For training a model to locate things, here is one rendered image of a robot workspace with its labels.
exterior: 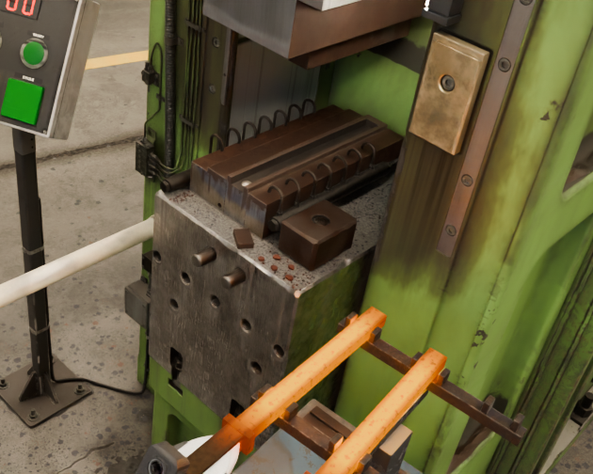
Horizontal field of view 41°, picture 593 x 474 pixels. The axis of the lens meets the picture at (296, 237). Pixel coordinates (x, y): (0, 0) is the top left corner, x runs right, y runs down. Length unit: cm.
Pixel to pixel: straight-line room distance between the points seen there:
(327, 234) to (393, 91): 49
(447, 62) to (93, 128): 251
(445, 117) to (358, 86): 59
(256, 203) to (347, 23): 35
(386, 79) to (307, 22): 53
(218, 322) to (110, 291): 118
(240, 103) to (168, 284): 40
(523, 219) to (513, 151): 11
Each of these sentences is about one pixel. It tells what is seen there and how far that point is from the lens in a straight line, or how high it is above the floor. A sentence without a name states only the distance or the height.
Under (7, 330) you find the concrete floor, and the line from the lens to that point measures 258.
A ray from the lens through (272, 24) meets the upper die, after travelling 127.
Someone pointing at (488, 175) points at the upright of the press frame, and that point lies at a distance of 127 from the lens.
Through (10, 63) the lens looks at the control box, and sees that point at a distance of 166.
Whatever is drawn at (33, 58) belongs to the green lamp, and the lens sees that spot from 164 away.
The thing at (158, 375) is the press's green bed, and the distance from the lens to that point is 184.
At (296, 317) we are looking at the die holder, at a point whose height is 86.
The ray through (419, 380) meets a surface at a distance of 115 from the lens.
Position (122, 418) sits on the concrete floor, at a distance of 232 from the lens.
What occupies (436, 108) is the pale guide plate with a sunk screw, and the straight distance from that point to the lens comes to 125.
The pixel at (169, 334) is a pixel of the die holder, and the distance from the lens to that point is 171.
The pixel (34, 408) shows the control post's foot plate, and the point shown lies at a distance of 230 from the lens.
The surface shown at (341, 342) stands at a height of 98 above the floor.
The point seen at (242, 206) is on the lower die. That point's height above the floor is 96.
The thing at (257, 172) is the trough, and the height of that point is 99.
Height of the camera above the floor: 178
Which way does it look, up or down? 36 degrees down
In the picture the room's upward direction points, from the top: 10 degrees clockwise
